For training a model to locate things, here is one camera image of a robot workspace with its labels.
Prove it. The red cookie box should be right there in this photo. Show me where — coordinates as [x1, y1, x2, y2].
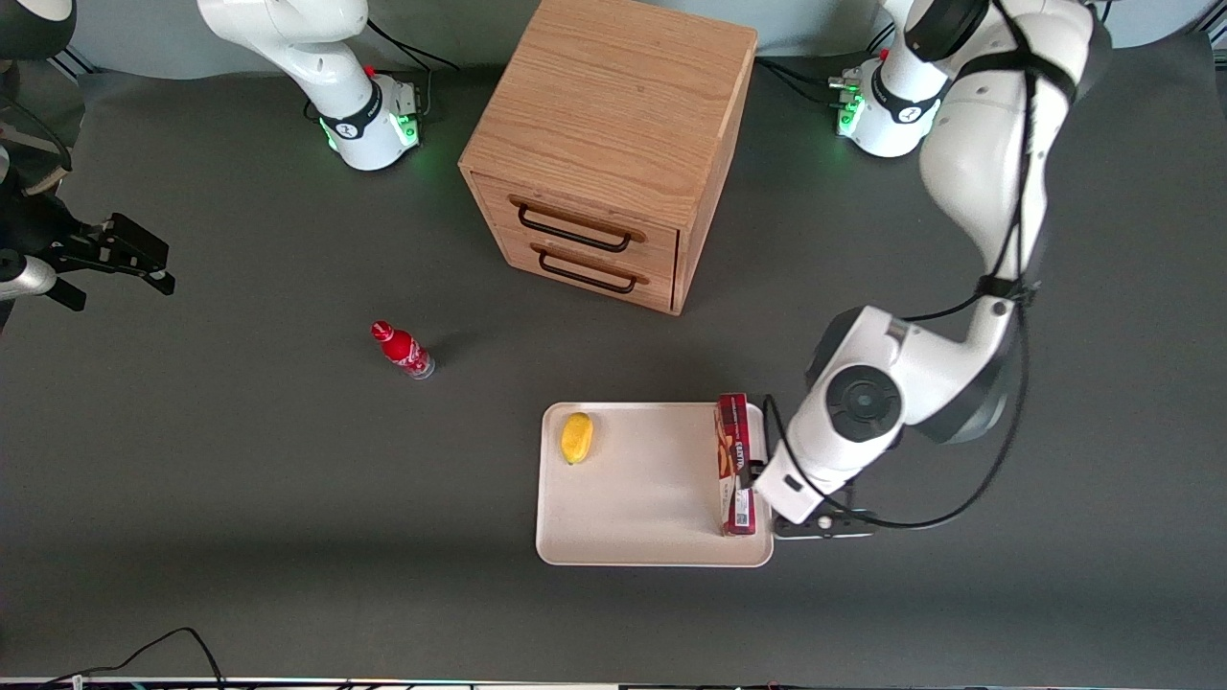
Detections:
[714, 392, 759, 537]

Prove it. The wooden drawer front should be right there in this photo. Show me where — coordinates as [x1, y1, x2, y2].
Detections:
[475, 172, 682, 276]
[498, 228, 678, 311]

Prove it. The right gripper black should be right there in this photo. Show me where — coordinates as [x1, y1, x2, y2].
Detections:
[0, 187, 177, 311]

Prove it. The red cola bottle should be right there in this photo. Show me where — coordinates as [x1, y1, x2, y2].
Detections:
[371, 320, 435, 380]

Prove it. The yellow lemon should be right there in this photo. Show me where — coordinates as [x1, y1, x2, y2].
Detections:
[560, 412, 594, 466]

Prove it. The wooden drawer cabinet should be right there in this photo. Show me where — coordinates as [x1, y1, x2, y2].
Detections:
[458, 0, 758, 317]

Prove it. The cream rectangular tray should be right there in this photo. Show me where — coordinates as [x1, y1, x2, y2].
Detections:
[535, 401, 776, 568]

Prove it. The black drawer handle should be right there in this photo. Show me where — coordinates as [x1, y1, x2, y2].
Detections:
[508, 195, 646, 254]
[530, 242, 649, 294]

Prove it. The grey cable loop right wrist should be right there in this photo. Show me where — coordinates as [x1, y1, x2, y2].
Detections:
[0, 96, 76, 197]

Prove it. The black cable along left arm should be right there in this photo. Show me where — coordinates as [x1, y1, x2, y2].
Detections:
[762, 0, 1044, 533]

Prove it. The black cables right arm base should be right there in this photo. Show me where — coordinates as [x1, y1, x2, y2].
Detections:
[364, 17, 463, 121]

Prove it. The black cables left arm base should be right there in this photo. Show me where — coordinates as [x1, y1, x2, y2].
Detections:
[757, 24, 897, 112]

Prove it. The black cables arm base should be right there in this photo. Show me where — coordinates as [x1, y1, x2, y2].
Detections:
[364, 17, 463, 121]
[757, 24, 897, 112]

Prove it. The black cable loop on table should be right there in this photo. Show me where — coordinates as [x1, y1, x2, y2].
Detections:
[38, 628, 227, 689]

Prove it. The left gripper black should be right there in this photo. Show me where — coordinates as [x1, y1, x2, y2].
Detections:
[748, 462, 876, 541]

